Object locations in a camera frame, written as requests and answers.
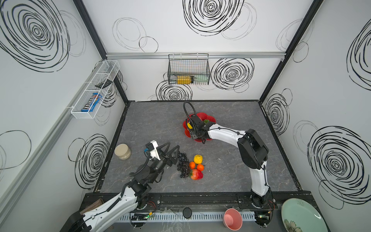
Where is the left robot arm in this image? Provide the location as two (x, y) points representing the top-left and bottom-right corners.
(61, 141), (180, 232)

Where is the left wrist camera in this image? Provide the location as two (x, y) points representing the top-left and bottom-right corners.
(145, 140), (160, 160)

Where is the black remote control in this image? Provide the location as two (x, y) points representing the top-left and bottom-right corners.
(95, 80), (113, 89)

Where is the white slotted cable duct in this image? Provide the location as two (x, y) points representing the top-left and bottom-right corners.
(121, 211), (257, 223)

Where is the blue candy packet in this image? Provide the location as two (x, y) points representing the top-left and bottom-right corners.
(81, 93), (102, 112)

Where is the dark grape bunch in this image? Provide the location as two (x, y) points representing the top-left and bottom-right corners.
(177, 152), (191, 178)

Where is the black wire basket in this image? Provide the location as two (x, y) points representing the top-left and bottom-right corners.
(167, 53), (211, 85)

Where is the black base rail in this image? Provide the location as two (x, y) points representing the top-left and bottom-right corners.
(81, 191), (317, 212)

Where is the green floral plate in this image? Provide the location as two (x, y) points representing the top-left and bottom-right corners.
(281, 198), (329, 232)

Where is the small orange tangerine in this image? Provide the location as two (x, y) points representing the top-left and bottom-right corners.
(189, 161), (196, 169)
(197, 164), (204, 172)

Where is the black round knob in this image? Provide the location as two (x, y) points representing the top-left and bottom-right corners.
(182, 207), (192, 219)

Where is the yellow box in basket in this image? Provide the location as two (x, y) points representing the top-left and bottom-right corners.
(176, 75), (193, 85)

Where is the white wire shelf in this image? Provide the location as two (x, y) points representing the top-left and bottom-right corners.
(71, 60), (120, 119)

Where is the small yellow fruit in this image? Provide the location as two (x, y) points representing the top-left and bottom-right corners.
(193, 155), (203, 164)

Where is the pink cup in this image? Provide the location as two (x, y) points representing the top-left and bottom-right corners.
(223, 208), (243, 231)

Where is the beige round container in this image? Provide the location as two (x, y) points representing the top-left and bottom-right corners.
(115, 144), (131, 160)

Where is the brown woven mat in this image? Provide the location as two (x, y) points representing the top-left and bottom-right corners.
(80, 199), (104, 215)

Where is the red flower fruit bowl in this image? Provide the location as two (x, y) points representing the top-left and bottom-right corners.
(183, 112), (216, 138)

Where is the green bottle in basket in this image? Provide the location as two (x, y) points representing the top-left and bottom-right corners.
(193, 74), (210, 85)

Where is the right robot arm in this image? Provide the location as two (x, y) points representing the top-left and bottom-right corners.
(186, 115), (272, 208)

